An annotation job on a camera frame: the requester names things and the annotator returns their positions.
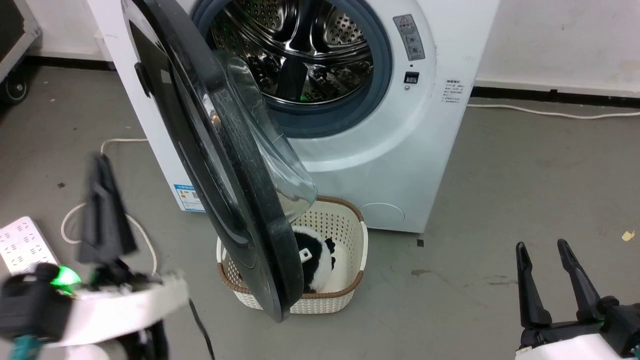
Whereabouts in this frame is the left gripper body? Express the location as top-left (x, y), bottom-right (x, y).
top-left (50, 260), bottom-right (191, 347)

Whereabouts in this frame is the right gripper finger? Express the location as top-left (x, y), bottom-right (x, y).
top-left (556, 238), bottom-right (602, 322)
top-left (515, 242), bottom-right (554, 329)

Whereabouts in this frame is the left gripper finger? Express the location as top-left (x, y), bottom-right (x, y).
top-left (100, 156), bottom-right (139, 266)
top-left (79, 155), bottom-right (108, 265)

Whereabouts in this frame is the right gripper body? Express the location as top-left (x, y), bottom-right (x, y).
top-left (515, 320), bottom-right (623, 360)

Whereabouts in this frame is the black round washer door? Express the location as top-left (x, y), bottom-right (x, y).
top-left (120, 0), bottom-right (319, 323)

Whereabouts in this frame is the white front-load washing machine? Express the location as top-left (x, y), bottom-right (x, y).
top-left (87, 0), bottom-right (501, 235)

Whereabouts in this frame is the grey rubber door gasket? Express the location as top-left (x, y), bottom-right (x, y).
top-left (191, 0), bottom-right (394, 139)

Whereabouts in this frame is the white power strip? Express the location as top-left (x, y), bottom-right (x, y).
top-left (0, 216), bottom-right (61, 276)

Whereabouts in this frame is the blue energy label sticker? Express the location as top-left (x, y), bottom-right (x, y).
top-left (173, 184), bottom-right (207, 213)

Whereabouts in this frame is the round white filter cover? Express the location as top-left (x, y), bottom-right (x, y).
top-left (359, 202), bottom-right (406, 232)

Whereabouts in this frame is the black and white panda plush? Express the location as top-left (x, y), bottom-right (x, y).
top-left (292, 226), bottom-right (337, 294)

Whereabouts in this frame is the white woven laundry basket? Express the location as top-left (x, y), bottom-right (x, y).
top-left (216, 196), bottom-right (369, 316)

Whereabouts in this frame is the small printed text label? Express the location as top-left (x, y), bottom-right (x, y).
top-left (442, 78), bottom-right (468, 106)

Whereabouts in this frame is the black case with caster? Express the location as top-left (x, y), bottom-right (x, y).
top-left (0, 0), bottom-right (42, 106)

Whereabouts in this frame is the perforated steel washer drum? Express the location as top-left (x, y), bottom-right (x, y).
top-left (209, 0), bottom-right (376, 106)

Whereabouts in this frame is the grey warning sticker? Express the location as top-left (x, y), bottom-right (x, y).
top-left (393, 14), bottom-right (426, 62)

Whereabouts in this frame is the white power cable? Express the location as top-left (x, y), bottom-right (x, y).
top-left (61, 202), bottom-right (159, 276)
top-left (100, 138), bottom-right (149, 157)

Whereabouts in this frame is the long white floor cable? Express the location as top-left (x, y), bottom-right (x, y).
top-left (467, 102), bottom-right (640, 120)

